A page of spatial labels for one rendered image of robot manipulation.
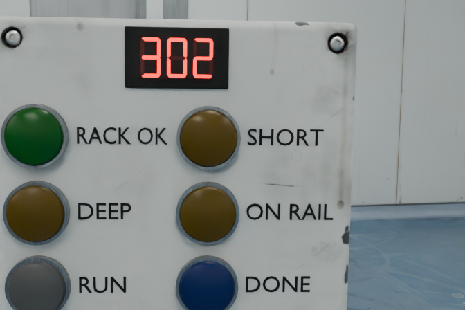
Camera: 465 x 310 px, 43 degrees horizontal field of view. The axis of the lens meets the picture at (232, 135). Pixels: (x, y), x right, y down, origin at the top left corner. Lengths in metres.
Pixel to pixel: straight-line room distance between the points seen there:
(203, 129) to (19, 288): 0.11
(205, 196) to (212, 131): 0.03
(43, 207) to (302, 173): 0.12
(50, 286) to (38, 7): 0.15
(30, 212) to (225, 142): 0.09
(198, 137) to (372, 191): 4.32
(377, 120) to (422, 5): 0.91
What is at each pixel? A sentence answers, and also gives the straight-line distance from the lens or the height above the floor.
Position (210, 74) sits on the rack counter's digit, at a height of 1.07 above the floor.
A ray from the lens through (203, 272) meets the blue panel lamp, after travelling 0.29.
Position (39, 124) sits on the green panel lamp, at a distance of 0.28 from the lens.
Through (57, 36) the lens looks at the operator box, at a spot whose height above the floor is 1.09.
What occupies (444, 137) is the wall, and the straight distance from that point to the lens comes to 4.78.
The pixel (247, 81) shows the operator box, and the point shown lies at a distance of 0.28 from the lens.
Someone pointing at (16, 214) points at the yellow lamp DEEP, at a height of 1.01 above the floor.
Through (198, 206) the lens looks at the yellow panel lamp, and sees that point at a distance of 0.28.
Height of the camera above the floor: 1.07
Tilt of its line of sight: 6 degrees down
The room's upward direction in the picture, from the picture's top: 1 degrees clockwise
